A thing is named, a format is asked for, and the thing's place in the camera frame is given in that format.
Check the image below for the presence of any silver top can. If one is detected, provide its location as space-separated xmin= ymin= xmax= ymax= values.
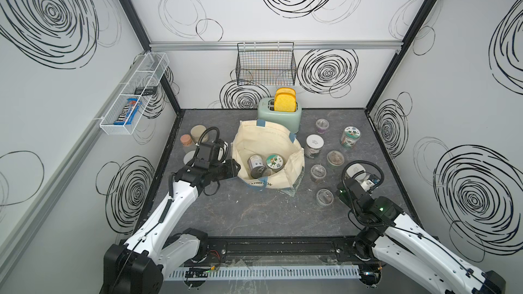
xmin=247 ymin=155 xmax=266 ymax=179

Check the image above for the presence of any green label lid jar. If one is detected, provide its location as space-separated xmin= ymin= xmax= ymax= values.
xmin=340 ymin=126 xmax=361 ymax=148

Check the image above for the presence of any mint green toaster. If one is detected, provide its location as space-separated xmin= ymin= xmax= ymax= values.
xmin=257 ymin=97 xmax=302 ymax=133

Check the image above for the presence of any flat white lid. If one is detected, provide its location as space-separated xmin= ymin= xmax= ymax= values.
xmin=183 ymin=151 xmax=196 ymax=166

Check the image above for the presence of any white lid small jar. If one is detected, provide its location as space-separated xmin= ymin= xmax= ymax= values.
xmin=305 ymin=134 xmax=324 ymax=159

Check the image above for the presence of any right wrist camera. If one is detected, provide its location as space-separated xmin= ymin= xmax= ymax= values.
xmin=361 ymin=177 xmax=382 ymax=193

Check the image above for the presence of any black small box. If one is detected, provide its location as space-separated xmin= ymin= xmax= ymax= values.
xmin=134 ymin=86 xmax=157 ymax=96

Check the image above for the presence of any white wire shelf basket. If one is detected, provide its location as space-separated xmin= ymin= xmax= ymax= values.
xmin=99 ymin=52 xmax=169 ymax=136

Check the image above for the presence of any pink lid jar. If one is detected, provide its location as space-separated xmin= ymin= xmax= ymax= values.
xmin=180 ymin=134 xmax=195 ymax=151

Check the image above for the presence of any small clear lid jar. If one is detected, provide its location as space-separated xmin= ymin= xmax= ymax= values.
xmin=316 ymin=189 xmax=335 ymax=208

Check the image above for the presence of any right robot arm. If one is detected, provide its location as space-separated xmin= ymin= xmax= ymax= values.
xmin=339 ymin=174 xmax=507 ymax=293

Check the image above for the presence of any front yellow bread slice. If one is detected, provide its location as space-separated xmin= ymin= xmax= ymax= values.
xmin=274 ymin=93 xmax=297 ymax=112

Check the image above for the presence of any rear yellow bread slice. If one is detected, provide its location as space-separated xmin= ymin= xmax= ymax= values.
xmin=276 ymin=87 xmax=296 ymax=96

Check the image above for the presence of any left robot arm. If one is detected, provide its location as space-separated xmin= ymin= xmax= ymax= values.
xmin=100 ymin=140 xmax=241 ymax=293

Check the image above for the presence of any beige lid jar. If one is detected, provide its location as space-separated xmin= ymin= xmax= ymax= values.
xmin=190 ymin=125 xmax=208 ymax=144

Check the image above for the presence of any black wire basket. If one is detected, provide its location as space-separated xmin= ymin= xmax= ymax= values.
xmin=235 ymin=42 xmax=298 ymax=86

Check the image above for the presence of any beige canvas tote bag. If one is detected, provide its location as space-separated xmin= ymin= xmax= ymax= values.
xmin=232 ymin=120 xmax=305 ymax=197

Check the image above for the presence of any green yellow lid jar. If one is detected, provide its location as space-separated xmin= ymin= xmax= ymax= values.
xmin=266 ymin=154 xmax=285 ymax=173

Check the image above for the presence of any yellow bread slice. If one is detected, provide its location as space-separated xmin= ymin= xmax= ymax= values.
xmin=276 ymin=87 xmax=296 ymax=96
xmin=274 ymin=93 xmax=297 ymax=112

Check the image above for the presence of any purple label clear jar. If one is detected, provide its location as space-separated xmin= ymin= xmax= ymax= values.
xmin=315 ymin=118 xmax=330 ymax=134

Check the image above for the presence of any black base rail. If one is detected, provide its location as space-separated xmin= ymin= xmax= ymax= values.
xmin=183 ymin=235 xmax=362 ymax=267

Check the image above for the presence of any brown seed clear jar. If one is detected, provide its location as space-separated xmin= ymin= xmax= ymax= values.
xmin=326 ymin=151 xmax=345 ymax=170

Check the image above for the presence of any clear lid seed jar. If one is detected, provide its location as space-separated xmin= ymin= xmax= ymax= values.
xmin=310 ymin=164 xmax=327 ymax=184

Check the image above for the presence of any blue candy packet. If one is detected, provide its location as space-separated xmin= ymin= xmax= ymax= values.
xmin=113 ymin=98 xmax=140 ymax=126

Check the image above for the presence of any white lid glass jar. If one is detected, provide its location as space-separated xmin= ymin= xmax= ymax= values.
xmin=346 ymin=163 xmax=367 ymax=182

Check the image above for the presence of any white slotted cable duct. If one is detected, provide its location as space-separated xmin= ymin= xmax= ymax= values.
xmin=166 ymin=265 xmax=361 ymax=281

